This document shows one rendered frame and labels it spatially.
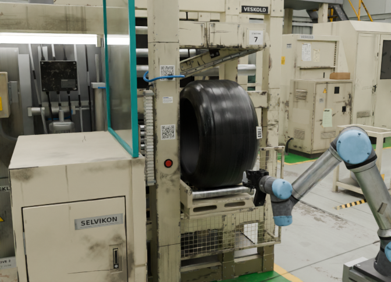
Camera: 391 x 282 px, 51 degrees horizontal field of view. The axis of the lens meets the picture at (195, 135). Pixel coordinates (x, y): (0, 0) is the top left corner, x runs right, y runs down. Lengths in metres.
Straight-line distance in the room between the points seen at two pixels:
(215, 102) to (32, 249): 1.06
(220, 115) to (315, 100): 4.88
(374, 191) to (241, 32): 1.24
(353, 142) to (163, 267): 1.20
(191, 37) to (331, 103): 4.91
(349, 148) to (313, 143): 5.28
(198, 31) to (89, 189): 1.30
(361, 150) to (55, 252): 1.09
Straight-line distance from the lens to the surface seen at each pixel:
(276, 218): 1.73
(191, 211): 2.08
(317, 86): 6.75
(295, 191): 1.81
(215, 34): 2.38
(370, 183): 1.64
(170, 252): 2.24
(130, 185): 1.34
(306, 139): 6.89
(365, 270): 1.92
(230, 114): 1.96
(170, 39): 2.02
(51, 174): 1.29
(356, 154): 1.59
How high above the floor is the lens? 1.57
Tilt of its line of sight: 10 degrees down
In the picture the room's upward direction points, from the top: straight up
